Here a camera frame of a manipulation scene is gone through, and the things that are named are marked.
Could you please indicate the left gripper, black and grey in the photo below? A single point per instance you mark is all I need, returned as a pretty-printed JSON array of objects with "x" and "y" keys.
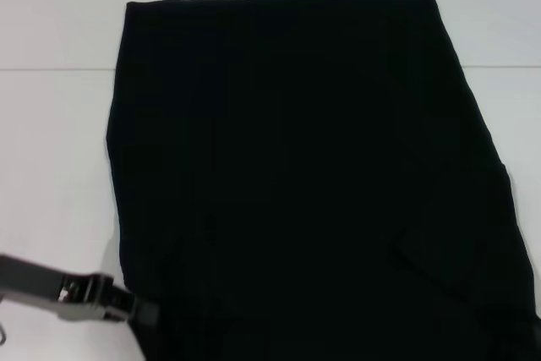
[{"x": 38, "y": 280}]

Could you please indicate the black shirt with pink print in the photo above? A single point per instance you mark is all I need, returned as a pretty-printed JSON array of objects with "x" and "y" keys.
[{"x": 296, "y": 166}]

